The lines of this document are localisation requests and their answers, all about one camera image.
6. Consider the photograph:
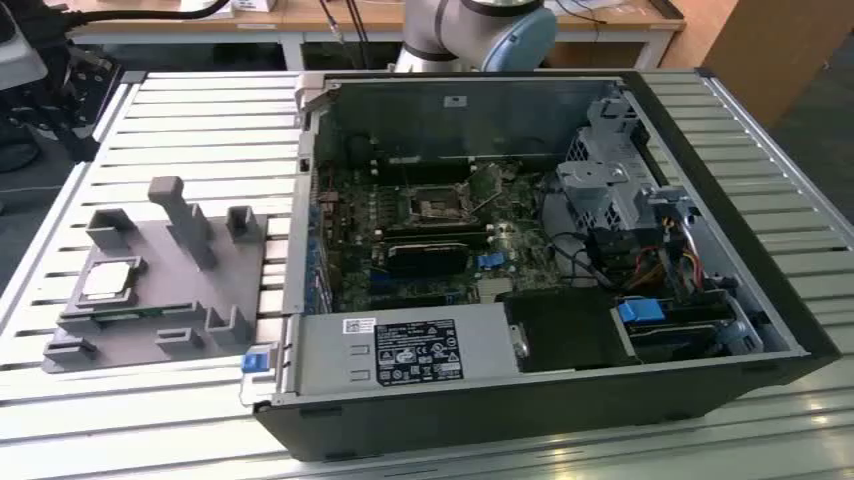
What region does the silver CPU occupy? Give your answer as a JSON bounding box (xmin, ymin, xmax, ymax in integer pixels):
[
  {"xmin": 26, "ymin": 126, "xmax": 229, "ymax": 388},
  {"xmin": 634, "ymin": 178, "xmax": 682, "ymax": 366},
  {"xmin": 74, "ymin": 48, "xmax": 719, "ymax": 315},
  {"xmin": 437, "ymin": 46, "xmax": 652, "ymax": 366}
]
[{"xmin": 74, "ymin": 261, "xmax": 133, "ymax": 302}]

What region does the CPU socket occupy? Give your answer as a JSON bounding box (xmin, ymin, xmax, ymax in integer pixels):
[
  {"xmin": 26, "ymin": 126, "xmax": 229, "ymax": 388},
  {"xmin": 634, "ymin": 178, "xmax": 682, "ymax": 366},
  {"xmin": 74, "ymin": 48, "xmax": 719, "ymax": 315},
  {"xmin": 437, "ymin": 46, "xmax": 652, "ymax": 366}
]
[{"xmin": 404, "ymin": 184, "xmax": 480, "ymax": 227}]

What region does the black RAM slot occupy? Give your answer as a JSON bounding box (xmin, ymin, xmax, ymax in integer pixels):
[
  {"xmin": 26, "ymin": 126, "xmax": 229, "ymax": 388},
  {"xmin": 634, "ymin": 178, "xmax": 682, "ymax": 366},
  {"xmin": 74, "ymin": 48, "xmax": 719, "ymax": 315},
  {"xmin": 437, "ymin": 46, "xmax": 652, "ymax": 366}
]
[
  {"xmin": 380, "ymin": 232, "xmax": 487, "ymax": 244},
  {"xmin": 380, "ymin": 225, "xmax": 483, "ymax": 235}
]

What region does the white box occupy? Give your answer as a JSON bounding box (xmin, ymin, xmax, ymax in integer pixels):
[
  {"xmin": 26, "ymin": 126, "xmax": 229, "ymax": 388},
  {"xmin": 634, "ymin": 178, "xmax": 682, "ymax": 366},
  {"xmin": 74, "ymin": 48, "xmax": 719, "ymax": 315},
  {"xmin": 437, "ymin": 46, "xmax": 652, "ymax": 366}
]
[{"xmin": 178, "ymin": 0, "xmax": 235, "ymax": 21}]

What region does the grey parts rack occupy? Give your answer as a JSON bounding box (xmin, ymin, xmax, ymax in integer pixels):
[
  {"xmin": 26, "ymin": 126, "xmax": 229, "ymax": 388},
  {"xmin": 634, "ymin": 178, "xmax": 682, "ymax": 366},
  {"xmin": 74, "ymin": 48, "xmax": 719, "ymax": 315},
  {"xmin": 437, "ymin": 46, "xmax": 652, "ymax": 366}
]
[{"xmin": 40, "ymin": 175, "xmax": 269, "ymax": 375}]

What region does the green RAM stick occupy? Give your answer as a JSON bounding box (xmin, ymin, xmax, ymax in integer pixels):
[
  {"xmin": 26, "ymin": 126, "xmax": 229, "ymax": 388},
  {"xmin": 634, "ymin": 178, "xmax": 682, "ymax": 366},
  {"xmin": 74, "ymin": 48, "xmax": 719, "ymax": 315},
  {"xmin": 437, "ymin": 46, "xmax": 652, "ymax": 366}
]
[{"xmin": 92, "ymin": 306, "xmax": 203, "ymax": 322}]

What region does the black expansion card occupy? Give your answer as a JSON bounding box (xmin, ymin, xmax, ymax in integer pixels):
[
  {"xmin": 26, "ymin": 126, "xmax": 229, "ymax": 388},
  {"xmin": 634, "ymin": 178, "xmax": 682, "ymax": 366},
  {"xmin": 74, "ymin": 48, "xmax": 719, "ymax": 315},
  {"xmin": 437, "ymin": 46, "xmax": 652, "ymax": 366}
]
[{"xmin": 384, "ymin": 241, "xmax": 469, "ymax": 280}]

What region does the silver power supply unit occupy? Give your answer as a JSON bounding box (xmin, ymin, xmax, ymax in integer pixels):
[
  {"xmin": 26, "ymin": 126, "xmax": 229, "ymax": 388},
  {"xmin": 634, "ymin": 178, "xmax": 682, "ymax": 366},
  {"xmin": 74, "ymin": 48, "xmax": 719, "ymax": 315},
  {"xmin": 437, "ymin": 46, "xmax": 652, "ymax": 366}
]
[{"xmin": 292, "ymin": 313, "xmax": 523, "ymax": 397}]

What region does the green motherboard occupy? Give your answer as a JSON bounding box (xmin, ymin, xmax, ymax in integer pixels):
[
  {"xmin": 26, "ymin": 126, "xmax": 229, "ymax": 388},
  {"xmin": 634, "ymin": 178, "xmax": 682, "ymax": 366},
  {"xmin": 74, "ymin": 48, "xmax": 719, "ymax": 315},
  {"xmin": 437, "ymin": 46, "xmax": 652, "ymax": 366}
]
[{"xmin": 305, "ymin": 159, "xmax": 576, "ymax": 314}]

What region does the silver heat sink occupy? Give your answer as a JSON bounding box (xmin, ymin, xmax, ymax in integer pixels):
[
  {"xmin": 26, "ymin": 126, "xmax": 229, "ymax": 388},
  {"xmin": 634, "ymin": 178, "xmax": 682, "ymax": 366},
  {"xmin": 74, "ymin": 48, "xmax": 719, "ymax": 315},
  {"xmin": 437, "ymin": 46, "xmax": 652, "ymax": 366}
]
[{"xmin": 476, "ymin": 278, "xmax": 512, "ymax": 304}]

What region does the wooden desk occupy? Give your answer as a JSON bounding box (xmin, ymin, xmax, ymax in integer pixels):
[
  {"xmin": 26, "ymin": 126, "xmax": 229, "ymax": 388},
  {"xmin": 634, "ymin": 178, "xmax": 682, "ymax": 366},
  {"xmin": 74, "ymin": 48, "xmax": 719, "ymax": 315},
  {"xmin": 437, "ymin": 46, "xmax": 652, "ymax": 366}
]
[{"xmin": 65, "ymin": 0, "xmax": 688, "ymax": 71}]

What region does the silver drive cage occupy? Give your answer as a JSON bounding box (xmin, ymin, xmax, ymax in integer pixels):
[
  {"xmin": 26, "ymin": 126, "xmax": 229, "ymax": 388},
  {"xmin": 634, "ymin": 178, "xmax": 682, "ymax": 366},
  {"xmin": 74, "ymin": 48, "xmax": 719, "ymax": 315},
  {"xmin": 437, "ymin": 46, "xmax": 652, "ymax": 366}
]
[{"xmin": 556, "ymin": 97, "xmax": 668, "ymax": 236}]

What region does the black open PC case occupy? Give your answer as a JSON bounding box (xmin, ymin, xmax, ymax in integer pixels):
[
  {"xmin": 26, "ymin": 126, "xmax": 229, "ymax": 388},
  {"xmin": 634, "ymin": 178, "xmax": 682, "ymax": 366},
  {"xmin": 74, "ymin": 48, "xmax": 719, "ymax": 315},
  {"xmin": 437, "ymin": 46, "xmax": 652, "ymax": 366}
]
[{"xmin": 237, "ymin": 68, "xmax": 843, "ymax": 464}]

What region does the blue disk carrier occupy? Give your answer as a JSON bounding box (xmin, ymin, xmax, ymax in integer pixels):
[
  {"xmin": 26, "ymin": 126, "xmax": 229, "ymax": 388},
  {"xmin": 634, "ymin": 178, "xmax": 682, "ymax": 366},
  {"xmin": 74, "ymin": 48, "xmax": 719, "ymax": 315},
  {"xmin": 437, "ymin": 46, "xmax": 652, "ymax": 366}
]
[{"xmin": 616, "ymin": 297, "xmax": 667, "ymax": 326}]

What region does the brown wooden cabinet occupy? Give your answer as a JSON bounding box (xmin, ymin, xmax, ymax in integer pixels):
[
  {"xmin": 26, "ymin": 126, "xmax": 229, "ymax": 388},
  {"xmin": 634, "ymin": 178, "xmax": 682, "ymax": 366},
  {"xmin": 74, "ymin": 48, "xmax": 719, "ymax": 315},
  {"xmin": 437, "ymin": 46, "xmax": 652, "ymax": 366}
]
[{"xmin": 659, "ymin": 0, "xmax": 854, "ymax": 129}]

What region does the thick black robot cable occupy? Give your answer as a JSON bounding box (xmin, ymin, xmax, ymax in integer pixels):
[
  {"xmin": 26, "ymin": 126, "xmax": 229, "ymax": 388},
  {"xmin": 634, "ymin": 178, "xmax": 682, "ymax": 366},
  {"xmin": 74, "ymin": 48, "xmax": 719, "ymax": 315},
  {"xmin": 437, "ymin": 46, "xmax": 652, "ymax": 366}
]
[{"xmin": 62, "ymin": 0, "xmax": 235, "ymax": 24}]

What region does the black wire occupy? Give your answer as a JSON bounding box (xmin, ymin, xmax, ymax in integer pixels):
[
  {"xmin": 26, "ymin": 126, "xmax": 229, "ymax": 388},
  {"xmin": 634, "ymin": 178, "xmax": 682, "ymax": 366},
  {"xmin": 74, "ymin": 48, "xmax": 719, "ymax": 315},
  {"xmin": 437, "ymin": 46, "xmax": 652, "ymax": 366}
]
[{"xmin": 544, "ymin": 230, "xmax": 605, "ymax": 282}]

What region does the coloured wire bundle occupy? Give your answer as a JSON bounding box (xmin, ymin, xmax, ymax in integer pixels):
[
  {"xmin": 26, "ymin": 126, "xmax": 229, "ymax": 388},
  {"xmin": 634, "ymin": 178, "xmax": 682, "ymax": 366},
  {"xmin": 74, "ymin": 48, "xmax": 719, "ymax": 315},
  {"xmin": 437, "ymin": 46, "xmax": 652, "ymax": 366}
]
[{"xmin": 626, "ymin": 214, "xmax": 706, "ymax": 294}]

